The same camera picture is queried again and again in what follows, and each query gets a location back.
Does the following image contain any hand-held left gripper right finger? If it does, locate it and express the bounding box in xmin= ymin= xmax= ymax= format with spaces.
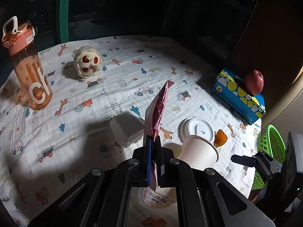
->
xmin=156 ymin=137 xmax=277 ymax=227

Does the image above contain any red apple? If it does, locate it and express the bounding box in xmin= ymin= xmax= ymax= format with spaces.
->
xmin=244 ymin=70 xmax=264 ymax=95

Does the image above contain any cream plush toy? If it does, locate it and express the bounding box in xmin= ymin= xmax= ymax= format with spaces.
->
xmin=72 ymin=47 xmax=103 ymax=79

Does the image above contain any animal print white tablecloth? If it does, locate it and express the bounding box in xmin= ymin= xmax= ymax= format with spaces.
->
xmin=0 ymin=35 xmax=262 ymax=227

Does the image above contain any white paper cup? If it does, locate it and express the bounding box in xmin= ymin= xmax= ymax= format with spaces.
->
xmin=176 ymin=135 xmax=219 ymax=171

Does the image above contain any green plastic mesh basket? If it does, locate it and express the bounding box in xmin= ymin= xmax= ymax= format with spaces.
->
xmin=250 ymin=125 xmax=286 ymax=191

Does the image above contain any clear plastic cup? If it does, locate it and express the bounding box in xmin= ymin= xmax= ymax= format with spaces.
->
xmin=138 ymin=143 xmax=183 ymax=213

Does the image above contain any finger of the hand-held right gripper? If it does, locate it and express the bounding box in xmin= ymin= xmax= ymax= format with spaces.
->
xmin=231 ymin=154 xmax=257 ymax=168

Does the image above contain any brown wooden panel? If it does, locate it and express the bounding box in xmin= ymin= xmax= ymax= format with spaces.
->
xmin=225 ymin=0 xmax=303 ymax=95

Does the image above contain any blue spotted tissue box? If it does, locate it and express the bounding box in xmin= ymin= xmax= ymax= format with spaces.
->
xmin=212 ymin=67 xmax=266 ymax=125

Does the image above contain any white plastic cup lid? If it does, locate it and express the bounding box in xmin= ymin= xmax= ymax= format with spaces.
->
xmin=179 ymin=116 xmax=215 ymax=145

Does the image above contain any green window frame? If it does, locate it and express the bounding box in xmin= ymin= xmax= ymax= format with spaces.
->
xmin=58 ymin=0 xmax=70 ymax=44

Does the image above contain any pink transparent water bottle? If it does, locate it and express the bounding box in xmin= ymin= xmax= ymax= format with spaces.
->
xmin=2 ymin=16 xmax=53 ymax=110

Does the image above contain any orange food piece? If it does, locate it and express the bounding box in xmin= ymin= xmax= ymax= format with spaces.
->
xmin=213 ymin=129 xmax=228 ymax=148

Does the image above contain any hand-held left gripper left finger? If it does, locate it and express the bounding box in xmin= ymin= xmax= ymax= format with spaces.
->
xmin=27 ymin=136 xmax=152 ymax=227

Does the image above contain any beige flowered curtain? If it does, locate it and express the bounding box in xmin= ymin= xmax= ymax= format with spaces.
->
xmin=265 ymin=64 xmax=303 ymax=133

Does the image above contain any pink foil wrapper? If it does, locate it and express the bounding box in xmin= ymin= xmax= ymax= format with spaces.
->
xmin=143 ymin=80 xmax=175 ymax=193

